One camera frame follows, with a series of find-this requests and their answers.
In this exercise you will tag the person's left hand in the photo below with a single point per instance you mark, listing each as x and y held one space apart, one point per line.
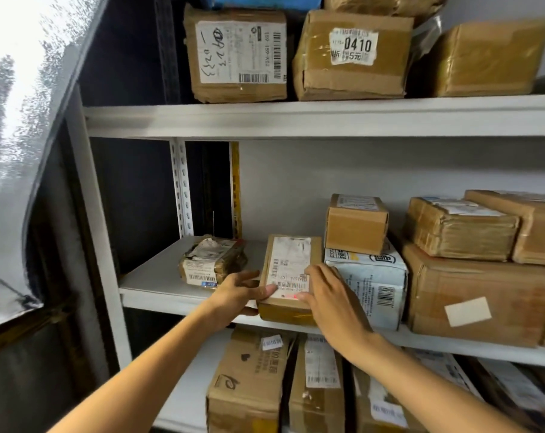
236 297

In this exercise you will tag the person's right hand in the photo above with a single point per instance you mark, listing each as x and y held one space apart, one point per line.
340 311

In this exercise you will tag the yellow fronted box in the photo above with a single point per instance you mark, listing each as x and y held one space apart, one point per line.
281 311

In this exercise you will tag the small cardboard box white label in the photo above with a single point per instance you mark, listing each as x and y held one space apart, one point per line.
353 229

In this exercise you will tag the white metal shelf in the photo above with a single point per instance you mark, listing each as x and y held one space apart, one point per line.
299 117

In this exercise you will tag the brown box handwritten white label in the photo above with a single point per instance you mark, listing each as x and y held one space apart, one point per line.
236 92

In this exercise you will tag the cardboard box with black handwriting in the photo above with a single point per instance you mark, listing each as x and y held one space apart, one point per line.
538 229

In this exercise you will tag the taped brown parcel 0410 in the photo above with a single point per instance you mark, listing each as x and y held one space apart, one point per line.
353 81

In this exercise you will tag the small taped box 0461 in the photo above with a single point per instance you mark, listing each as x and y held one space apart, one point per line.
489 63

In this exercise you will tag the taped brown parcel 0038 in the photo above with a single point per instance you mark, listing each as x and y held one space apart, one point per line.
380 4

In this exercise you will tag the person's right forearm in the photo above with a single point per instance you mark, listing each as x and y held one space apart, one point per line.
412 392

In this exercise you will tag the person's left forearm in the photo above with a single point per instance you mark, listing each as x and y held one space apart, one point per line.
141 387

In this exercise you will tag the small taped cardboard parcel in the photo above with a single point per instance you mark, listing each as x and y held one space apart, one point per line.
376 401

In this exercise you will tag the cardboard parcel white label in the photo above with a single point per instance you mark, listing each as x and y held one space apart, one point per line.
317 410

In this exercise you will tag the green and white carton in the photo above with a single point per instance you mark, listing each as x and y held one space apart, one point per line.
443 369

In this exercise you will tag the blue checkered cardboard box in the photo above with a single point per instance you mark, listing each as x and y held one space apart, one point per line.
520 387

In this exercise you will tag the yellow sticker strip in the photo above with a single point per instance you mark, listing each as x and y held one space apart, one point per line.
235 189

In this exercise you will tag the silver softbox light reflector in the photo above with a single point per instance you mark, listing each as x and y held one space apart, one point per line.
20 130

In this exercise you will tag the dull yellow wall strip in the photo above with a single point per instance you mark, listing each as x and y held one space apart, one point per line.
24 329

